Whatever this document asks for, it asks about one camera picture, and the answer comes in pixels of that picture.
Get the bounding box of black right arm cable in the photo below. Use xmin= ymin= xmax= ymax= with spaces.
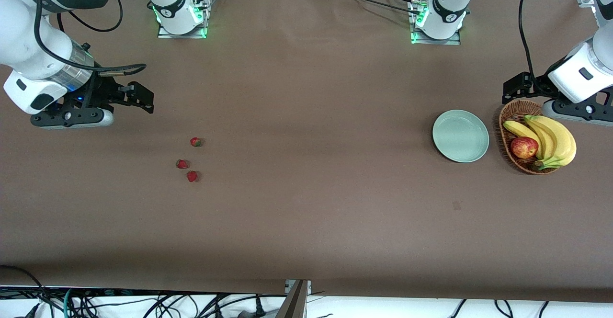
xmin=31 ymin=0 xmax=147 ymax=77

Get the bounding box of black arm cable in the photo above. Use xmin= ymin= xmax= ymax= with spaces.
xmin=31 ymin=0 xmax=147 ymax=77
xmin=517 ymin=0 xmax=540 ymax=82

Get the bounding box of pale green plate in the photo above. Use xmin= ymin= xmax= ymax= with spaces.
xmin=432 ymin=110 xmax=490 ymax=163

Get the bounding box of thick black floor cable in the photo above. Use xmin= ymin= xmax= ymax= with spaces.
xmin=0 ymin=264 xmax=51 ymax=307

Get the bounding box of red apple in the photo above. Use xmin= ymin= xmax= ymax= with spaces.
xmin=510 ymin=136 xmax=539 ymax=159

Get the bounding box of brown wicker basket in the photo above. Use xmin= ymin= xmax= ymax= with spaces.
xmin=499 ymin=100 xmax=561 ymax=175

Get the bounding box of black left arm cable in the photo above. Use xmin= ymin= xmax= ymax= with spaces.
xmin=517 ymin=0 xmax=540 ymax=82

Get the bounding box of brown table cover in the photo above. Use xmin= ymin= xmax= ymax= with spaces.
xmin=0 ymin=0 xmax=613 ymax=304

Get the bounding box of yellow banana bunch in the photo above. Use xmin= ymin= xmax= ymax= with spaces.
xmin=503 ymin=115 xmax=577 ymax=170

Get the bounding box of grey metal frame post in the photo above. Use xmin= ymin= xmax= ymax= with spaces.
xmin=275 ymin=280 xmax=312 ymax=318

